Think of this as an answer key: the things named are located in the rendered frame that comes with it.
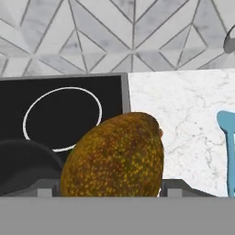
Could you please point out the black hob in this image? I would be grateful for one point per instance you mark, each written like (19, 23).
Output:
(61, 104)

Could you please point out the grey metal tap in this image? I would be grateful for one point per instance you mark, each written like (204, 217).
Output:
(229, 39)

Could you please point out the light blue spatula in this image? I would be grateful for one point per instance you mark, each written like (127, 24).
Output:
(229, 147)

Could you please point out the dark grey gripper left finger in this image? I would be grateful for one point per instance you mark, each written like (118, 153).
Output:
(46, 187)

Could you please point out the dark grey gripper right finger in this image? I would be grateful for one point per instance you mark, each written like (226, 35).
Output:
(177, 187)

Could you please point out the black pot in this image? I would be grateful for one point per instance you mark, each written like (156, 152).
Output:
(24, 165)

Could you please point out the brown speckled avocado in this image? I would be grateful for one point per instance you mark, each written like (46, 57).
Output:
(116, 156)

